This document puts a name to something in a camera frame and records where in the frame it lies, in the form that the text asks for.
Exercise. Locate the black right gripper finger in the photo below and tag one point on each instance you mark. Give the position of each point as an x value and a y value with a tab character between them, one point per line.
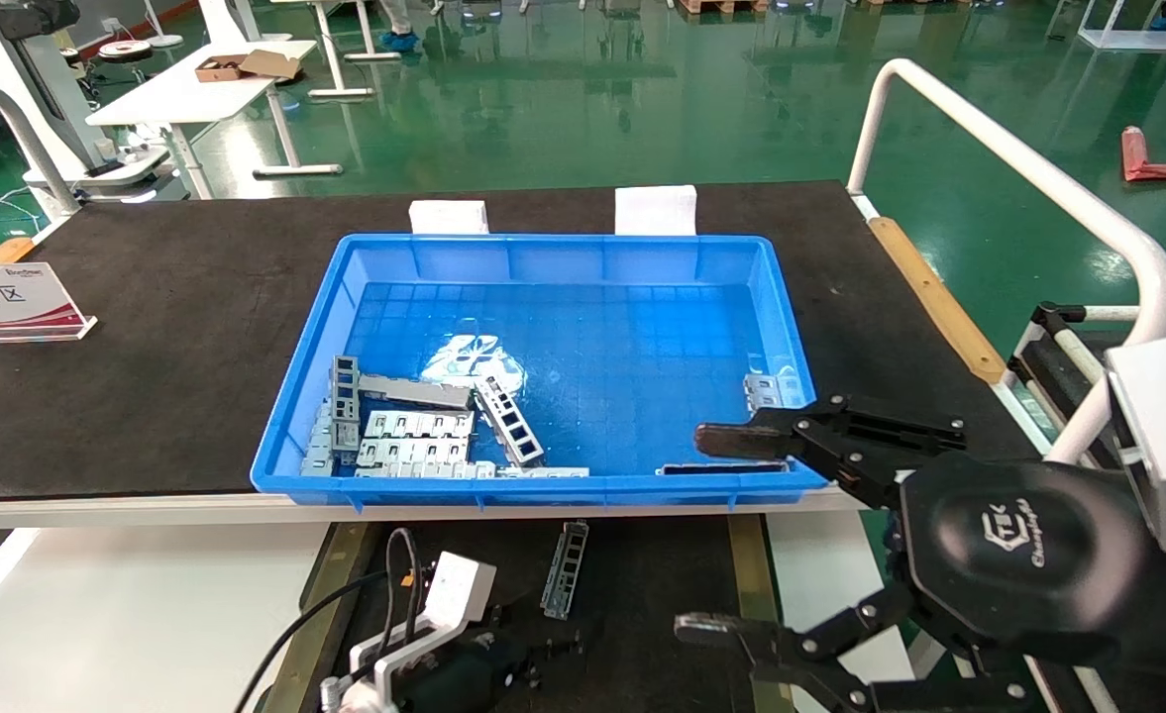
850	436
840	673

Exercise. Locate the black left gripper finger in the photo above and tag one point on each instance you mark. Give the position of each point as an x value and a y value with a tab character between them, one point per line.
528	676
555	649

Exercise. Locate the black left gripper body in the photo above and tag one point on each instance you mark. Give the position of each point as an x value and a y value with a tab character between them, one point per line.
464	683

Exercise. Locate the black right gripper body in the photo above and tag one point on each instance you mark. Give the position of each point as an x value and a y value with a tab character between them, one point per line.
1028	560

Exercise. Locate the grey slotted metal bracket part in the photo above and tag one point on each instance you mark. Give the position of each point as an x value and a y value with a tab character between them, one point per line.
565	569
508	421

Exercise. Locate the black container with brass edges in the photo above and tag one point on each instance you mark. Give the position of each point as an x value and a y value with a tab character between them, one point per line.
642	574

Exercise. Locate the long wooden edge strip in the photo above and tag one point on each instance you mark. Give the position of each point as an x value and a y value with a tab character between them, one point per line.
934	297

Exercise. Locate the short grey metal strip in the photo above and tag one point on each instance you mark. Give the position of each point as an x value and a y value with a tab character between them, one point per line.
543	472

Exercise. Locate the blue plastic bin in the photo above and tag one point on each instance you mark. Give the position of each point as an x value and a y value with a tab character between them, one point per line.
622	396

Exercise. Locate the flat grey slotted plate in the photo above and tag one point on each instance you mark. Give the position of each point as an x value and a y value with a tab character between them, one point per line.
412	453
419	425

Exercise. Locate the white foam block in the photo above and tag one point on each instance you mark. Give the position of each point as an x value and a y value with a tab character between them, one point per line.
449	218
656	210

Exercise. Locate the white tubular railing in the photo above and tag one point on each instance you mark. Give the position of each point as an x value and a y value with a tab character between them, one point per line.
1038	173

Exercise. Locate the acrylic sign with red print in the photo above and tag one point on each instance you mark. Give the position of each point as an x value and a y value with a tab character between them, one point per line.
8	302

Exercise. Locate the short wooden edge strip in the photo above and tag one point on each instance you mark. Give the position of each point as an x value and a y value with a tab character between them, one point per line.
6	251

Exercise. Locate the white background table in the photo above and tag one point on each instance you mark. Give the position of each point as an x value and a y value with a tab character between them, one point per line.
186	94

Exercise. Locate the open cardboard box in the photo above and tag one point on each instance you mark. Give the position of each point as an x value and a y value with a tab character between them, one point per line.
246	66

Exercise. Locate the grey tubular railing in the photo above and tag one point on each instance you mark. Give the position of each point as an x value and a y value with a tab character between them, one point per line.
18	129

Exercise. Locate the white background machine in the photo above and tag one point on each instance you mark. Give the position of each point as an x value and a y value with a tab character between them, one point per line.
38	89

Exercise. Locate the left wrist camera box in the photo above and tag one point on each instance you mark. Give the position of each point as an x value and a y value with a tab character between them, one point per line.
459	592

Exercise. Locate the black clamp bracket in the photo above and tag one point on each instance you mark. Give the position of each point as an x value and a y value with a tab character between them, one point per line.
1053	347

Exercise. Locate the upright grey metal bracket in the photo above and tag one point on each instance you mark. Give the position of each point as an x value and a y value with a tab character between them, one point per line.
346	396

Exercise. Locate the white table frame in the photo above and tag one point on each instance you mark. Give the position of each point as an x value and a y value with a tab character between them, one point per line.
345	50

